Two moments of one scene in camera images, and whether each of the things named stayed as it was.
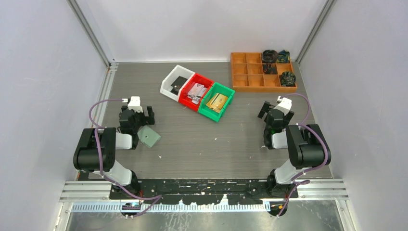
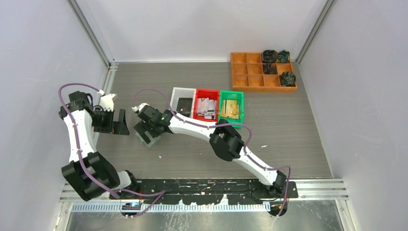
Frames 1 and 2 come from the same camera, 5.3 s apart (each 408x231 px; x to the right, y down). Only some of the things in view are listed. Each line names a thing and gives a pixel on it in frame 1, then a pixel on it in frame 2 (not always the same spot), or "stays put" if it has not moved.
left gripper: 149,120 to 119,127
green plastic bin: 216,98 to 233,95
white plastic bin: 171,85 to 178,93
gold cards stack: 217,102 to 230,109
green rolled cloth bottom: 287,79 stays put
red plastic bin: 192,94 to 211,94
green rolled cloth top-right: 283,57 stays put
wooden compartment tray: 248,75 stays put
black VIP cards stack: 177,84 to 184,106
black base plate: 202,191 stays put
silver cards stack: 196,92 to 207,108
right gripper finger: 266,107 to 142,127
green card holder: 148,136 stays put
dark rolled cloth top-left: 269,56 stays put
